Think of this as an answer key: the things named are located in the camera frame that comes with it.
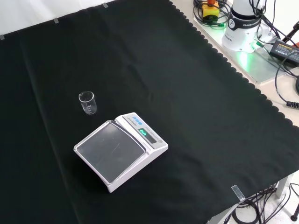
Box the black stop button cable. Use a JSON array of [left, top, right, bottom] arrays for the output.
[[192, 0, 232, 29]]

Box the black cloth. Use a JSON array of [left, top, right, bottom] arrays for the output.
[[0, 0, 299, 224]]

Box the pale metal base plate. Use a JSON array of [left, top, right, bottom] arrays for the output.
[[193, 13, 299, 85]]

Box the green cable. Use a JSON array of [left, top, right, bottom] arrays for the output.
[[255, 40, 272, 51]]

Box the white table leg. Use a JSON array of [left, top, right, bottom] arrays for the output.
[[275, 174, 293, 199]]

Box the black power adapter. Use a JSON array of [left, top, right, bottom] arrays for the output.
[[269, 39, 299, 67]]

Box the black adapter cable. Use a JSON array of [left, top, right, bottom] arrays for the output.
[[274, 55, 299, 108]]

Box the yellow stop button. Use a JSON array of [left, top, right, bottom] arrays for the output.
[[202, 0, 221, 23]]

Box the black floor cable bundle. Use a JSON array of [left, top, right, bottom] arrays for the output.
[[231, 183, 299, 224]]

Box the black and red tripod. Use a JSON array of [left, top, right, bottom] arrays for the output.
[[279, 20, 299, 48]]

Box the small clear glass beaker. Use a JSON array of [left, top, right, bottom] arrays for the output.
[[78, 91, 97, 116]]

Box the white electronic balance, steel pan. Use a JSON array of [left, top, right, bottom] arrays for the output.
[[73, 112, 169, 194]]

